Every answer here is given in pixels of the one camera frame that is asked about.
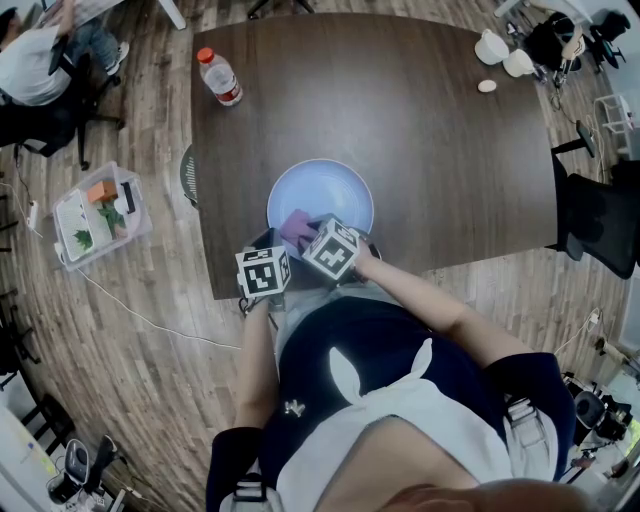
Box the wide white cup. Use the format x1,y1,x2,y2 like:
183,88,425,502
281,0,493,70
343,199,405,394
473,28,510,66

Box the white mug with handle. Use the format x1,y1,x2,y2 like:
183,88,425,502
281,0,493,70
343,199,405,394
502,48,536,79

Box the person's left forearm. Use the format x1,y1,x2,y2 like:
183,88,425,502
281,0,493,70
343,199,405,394
233,297,280,430

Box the grey harness strap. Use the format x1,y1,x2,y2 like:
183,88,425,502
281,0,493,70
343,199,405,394
232,462,284,512
503,397,556,481

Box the orange block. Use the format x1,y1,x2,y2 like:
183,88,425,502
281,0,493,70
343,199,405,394
87,179,119,204

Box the purple cloth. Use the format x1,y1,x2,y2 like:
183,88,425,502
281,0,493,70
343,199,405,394
279,208,321,246

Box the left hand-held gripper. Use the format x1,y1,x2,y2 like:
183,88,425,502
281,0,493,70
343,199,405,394
234,227,293,314

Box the big blue plate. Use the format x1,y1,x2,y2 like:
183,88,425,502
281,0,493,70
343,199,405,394
266,158,375,254

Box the clear plastic storage box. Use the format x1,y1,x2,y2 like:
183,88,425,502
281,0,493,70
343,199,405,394
52,160,154,273

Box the dark round perforated stool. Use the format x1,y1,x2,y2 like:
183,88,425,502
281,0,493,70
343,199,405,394
178,143,199,206

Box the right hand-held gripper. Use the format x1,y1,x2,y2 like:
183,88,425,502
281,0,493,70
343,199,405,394
296,213,384,287

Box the plastic water bottle red cap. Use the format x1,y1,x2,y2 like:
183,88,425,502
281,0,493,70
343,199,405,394
196,47,244,107

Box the white floor cable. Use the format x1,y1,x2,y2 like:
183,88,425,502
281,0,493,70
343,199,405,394
74,267,242,350

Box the white perforated tray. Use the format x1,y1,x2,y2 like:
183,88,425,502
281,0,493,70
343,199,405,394
53,189,101,262

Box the white charger cable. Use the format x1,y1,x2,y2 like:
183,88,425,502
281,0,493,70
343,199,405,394
552,308,601,356

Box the black office chair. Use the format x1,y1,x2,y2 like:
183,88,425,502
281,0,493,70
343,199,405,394
0,39,126,171
247,0,316,20
544,119,640,281
589,9,632,71

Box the person's right forearm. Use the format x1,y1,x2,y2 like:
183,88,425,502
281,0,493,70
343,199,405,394
354,242,539,369

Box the person's navy white top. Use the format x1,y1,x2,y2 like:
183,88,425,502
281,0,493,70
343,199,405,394
205,295,576,512

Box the green leafy sprig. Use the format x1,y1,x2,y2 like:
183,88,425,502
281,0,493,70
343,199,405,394
97,201,127,236

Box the white wire rack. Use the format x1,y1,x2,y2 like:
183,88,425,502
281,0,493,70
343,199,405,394
593,93,634,134

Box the person's grey trousers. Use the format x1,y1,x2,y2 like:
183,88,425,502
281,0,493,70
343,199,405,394
272,284,401,351

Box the black grey device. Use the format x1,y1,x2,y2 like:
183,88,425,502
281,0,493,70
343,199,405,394
47,438,91,504

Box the white desk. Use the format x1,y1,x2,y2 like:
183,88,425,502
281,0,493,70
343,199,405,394
493,0,591,24

